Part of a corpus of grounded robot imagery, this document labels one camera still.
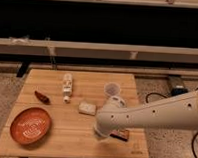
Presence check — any white plastic bottle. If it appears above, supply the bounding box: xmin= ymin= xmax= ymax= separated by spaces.
xmin=63 ymin=73 xmax=73 ymax=103

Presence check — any black cable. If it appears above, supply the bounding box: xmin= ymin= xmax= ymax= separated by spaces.
xmin=141 ymin=75 xmax=198 ymax=158

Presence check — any beige sponge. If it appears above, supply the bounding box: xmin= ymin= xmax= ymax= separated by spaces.
xmin=79 ymin=102 xmax=96 ymax=115

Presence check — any clear plastic cup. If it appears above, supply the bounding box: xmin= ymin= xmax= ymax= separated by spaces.
xmin=104 ymin=82 xmax=121 ymax=97

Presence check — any blue power adapter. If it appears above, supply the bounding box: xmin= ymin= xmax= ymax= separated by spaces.
xmin=168 ymin=75 xmax=188 ymax=96

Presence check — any orange patterned bowl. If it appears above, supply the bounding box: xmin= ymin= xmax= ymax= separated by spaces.
xmin=10 ymin=107 xmax=52 ymax=145

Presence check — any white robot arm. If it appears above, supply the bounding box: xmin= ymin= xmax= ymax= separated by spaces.
xmin=94 ymin=90 xmax=198 ymax=140

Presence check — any wooden table board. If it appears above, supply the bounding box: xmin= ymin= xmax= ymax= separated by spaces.
xmin=0 ymin=69 xmax=149 ymax=158

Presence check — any brown chocolate bar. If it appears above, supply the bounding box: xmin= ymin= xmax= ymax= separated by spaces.
xmin=111 ymin=130 xmax=130 ymax=141

